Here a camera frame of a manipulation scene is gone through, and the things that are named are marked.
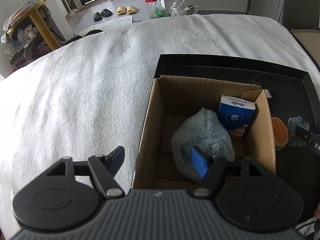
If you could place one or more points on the black slipper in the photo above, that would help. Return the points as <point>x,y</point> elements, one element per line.
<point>106,13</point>
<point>97,17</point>

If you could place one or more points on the left black slipper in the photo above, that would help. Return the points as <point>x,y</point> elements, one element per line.
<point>97,17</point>

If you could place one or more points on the yellow slipper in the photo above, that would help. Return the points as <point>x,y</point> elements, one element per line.
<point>121,10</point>
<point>131,9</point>

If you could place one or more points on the dark clothing pile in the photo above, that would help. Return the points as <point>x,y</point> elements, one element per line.
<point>78,37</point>

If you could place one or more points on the left yellow slipper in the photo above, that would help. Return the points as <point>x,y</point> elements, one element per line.
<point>121,10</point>

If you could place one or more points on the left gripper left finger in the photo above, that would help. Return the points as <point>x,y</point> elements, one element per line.
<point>101,170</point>

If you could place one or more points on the clear plastic bag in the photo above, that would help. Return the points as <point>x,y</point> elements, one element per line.
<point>178,8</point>

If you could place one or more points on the plush hamburger toy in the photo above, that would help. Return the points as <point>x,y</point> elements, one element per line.
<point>280,132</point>

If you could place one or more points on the green plastic bag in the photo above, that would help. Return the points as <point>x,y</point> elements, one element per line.
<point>158,12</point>

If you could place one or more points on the right yellow slipper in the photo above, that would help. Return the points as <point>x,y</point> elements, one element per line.
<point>131,9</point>

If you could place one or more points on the round gold-rimmed table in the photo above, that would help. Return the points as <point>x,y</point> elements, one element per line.
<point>30,33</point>

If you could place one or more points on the black shallow tray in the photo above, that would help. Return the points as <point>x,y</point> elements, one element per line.
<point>297,166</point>

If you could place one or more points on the grey fluffy plush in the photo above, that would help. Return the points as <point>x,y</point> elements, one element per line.
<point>204,131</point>

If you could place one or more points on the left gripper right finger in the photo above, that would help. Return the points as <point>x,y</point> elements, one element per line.
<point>211,171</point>

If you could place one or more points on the right black slipper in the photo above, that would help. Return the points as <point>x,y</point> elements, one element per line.
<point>106,13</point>

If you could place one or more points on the dark upholstered panel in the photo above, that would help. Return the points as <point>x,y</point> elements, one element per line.
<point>301,14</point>

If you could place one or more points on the white floor mat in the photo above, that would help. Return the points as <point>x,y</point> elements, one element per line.
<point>118,22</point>

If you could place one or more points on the blue tissue pack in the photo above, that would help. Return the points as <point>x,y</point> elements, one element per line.
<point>234,112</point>

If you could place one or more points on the white fluffy blanket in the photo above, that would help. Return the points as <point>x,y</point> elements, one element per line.
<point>91,95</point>

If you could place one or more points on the brown cardboard box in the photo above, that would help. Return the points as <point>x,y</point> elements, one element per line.
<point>172,100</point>

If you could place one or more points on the black white soft cube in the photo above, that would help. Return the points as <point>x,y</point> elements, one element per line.
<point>272,99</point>

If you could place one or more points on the brown framed board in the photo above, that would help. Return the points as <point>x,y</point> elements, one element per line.
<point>310,39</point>

